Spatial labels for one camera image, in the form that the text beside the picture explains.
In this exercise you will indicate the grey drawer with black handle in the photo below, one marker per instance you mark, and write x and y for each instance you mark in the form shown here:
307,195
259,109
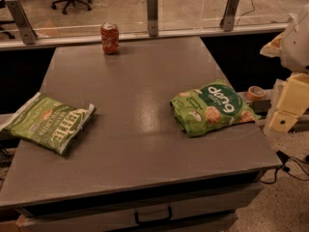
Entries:
213,211

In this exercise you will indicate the metal bracket post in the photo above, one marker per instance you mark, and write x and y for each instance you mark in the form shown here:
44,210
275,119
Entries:
152,15
26,32
228,19

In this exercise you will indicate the right metal bracket post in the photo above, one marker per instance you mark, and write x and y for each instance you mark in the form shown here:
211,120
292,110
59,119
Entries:
228,19

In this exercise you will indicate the green dang rice chip bag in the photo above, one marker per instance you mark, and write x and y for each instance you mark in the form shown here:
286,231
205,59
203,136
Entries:
210,108

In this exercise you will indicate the green jalapeno kettle chip bag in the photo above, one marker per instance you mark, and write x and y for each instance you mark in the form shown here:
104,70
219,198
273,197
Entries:
48,123

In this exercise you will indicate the orange tape roll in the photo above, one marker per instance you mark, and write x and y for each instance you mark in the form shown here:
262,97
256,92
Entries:
255,93

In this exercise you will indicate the left metal bracket post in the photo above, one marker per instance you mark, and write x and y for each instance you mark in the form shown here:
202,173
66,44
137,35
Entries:
26,32

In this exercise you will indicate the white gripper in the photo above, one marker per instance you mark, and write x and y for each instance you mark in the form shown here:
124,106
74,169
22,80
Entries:
297,45

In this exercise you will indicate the middle metal bracket post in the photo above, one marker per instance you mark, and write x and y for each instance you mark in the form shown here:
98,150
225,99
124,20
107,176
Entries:
152,15

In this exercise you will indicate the orange soda can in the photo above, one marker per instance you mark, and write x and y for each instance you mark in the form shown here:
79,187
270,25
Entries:
109,38

